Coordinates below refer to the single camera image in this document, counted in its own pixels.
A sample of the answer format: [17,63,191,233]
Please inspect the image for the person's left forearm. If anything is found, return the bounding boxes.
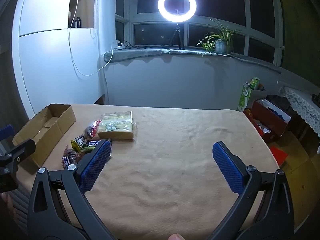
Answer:
[0,192,16,233]

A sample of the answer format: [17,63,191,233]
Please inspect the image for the tan table cloth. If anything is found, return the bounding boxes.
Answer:
[15,103,280,240]

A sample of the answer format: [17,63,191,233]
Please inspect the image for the black patterned snack packet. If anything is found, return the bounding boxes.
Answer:
[74,134,88,147]

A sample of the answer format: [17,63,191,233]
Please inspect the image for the red paper sheet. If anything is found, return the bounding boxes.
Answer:
[269,146,288,167]

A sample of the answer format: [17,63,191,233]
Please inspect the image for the white ring light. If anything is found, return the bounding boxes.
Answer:
[157,0,197,22]

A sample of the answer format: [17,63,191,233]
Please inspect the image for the potted spider plant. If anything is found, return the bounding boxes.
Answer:
[196,17,243,58]

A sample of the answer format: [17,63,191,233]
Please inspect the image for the large yellow biscuit packet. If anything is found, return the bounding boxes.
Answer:
[96,111,137,140]

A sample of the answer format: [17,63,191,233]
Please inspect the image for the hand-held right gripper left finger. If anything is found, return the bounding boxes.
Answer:
[27,139,115,240]

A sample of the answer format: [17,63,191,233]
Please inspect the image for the wooden shelf niche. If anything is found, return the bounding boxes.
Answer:
[68,0,98,29]

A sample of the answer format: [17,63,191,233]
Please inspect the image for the white lace cloth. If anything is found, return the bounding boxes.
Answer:
[279,86,320,138]

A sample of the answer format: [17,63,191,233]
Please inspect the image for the window with white frame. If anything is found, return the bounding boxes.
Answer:
[115,0,286,67]

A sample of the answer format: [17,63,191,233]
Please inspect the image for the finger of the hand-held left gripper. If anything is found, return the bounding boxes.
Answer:
[0,139,37,172]
[0,124,13,141]

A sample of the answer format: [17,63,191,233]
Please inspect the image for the brown cardboard box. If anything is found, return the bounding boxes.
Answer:
[12,103,77,168]

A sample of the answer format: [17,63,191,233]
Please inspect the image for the black tripod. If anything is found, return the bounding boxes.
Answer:
[167,9,186,50]

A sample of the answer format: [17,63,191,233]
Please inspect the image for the green carton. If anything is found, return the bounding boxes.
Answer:
[237,77,261,112]

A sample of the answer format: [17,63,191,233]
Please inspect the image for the grey window sill cushion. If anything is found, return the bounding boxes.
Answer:
[103,48,163,64]

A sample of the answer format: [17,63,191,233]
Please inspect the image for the dark cake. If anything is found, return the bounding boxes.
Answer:
[84,119,102,139]

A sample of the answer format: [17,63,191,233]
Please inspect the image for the striped grey clothing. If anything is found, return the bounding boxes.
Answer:
[9,187,34,234]

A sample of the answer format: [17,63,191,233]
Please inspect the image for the white wardrobe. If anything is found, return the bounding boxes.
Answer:
[11,0,106,120]

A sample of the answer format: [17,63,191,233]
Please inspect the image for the red box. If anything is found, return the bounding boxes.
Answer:
[244,98,292,143]

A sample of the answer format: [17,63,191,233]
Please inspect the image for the white cable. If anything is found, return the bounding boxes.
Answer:
[67,0,113,77]

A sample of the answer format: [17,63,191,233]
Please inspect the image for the long grey sill cushion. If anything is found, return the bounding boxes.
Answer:
[161,47,282,74]

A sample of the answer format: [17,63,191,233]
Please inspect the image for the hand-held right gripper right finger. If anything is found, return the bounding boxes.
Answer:
[207,141,295,240]

